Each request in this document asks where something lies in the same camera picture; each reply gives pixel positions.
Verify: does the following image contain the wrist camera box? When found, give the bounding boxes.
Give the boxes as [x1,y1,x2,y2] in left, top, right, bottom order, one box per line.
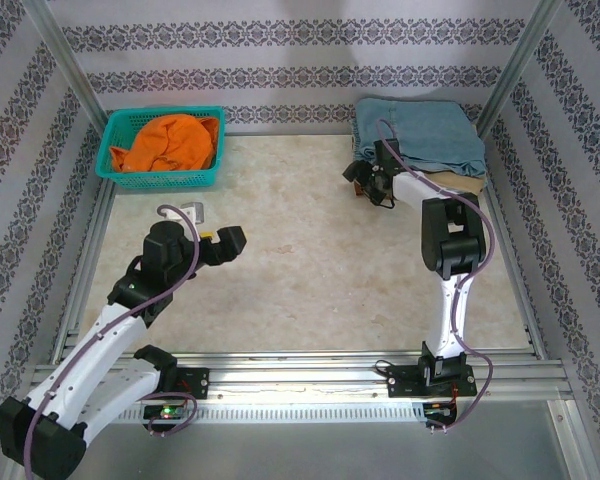
[342,159,369,184]
[213,225,247,266]

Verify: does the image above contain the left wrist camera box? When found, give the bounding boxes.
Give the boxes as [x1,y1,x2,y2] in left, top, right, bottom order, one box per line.
[213,225,247,266]

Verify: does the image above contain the blue denim jeans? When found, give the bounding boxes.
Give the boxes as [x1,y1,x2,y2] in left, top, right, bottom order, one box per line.
[354,97,487,178]

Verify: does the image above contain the slotted grey cable duct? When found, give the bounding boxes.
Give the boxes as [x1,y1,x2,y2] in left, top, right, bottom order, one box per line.
[114,403,429,426]

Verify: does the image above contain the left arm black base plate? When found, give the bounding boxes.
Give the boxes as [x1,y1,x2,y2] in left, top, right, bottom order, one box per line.
[119,367,211,401]

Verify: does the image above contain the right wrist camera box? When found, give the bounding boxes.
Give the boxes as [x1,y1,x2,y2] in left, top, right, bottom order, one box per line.
[342,159,369,184]

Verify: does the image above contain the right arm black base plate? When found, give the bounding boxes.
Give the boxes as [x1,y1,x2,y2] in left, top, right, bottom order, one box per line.
[387,363,479,400]

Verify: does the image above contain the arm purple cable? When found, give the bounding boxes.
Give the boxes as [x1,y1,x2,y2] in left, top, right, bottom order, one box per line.
[23,203,201,480]
[376,118,496,435]

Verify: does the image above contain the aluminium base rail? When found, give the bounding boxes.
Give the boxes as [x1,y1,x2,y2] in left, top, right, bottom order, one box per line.
[27,349,571,401]

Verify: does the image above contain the small white grey clip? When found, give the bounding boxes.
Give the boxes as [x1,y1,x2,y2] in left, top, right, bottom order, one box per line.
[167,201,205,225]

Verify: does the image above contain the orange garment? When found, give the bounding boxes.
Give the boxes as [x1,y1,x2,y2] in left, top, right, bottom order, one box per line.
[109,113,220,174]

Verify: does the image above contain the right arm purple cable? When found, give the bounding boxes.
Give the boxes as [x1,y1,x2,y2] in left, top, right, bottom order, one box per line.
[376,118,496,435]

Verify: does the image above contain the tan folded trousers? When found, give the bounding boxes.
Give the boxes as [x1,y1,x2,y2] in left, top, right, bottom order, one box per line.
[427,168,485,195]

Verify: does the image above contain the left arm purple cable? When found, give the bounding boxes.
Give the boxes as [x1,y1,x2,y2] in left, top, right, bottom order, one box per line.
[23,203,201,480]

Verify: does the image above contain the aluminium frame post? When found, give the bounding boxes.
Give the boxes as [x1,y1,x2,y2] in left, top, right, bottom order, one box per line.
[22,0,110,129]
[474,0,564,139]

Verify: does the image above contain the teal plastic basket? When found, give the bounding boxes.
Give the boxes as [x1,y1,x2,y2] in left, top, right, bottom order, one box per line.
[94,106,227,190]

